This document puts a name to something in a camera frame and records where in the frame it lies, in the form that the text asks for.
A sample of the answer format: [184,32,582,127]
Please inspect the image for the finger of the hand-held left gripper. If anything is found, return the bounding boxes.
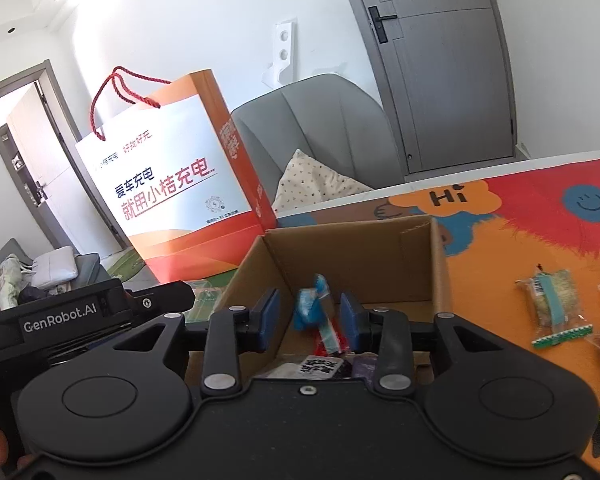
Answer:
[124,282,196,325]

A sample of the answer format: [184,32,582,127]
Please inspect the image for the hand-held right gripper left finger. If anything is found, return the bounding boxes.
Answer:
[110,287,282,396]

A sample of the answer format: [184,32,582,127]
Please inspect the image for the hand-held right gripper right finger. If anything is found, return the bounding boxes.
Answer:
[338,291,514,396]

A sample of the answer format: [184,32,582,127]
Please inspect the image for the red white snack packet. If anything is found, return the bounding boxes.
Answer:
[314,316,351,357]

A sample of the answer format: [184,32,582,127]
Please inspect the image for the blue snack packet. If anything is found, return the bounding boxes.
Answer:
[293,273,332,332]

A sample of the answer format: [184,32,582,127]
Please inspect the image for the black white snack packet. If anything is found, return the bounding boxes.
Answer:
[267,353,349,381]

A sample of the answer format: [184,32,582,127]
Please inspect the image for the brown cardboard box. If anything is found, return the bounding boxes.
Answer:
[185,214,455,392]

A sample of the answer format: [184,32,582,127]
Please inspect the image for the green striped clear snack packet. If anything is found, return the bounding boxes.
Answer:
[514,267,595,350]

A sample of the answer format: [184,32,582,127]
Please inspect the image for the green floor mat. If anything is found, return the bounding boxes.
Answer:
[102,248,149,281]

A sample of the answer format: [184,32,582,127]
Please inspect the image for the clear plastic tray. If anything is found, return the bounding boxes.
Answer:
[182,279,236,324]

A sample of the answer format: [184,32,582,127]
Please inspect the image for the white padded bag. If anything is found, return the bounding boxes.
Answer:
[29,245,80,290]

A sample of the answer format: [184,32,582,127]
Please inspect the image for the grey sofa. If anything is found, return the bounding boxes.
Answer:
[0,237,114,312]

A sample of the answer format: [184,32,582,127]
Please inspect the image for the orange white paper bag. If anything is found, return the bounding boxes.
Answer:
[74,66,279,284]

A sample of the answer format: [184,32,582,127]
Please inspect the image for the spotted beige cushion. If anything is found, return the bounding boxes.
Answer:
[271,148,377,217]

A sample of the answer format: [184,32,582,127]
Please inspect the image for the beige wooden door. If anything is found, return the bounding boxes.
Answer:
[4,81,122,262]

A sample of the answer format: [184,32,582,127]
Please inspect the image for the cartoon cat table mat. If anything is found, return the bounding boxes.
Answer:
[275,152,600,480]

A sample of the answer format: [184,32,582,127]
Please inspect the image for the grey upholstered chair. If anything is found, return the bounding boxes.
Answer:
[229,73,402,212]

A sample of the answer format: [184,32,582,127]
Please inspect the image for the grey door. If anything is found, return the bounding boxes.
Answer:
[346,0,524,177]

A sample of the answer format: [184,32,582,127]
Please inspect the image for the white foam piece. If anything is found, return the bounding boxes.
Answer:
[259,18,299,89]

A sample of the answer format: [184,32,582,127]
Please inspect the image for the grey door frame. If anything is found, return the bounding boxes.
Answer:
[0,61,131,281]

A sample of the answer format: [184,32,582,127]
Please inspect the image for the black door handle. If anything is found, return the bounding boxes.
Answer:
[367,5,399,44]

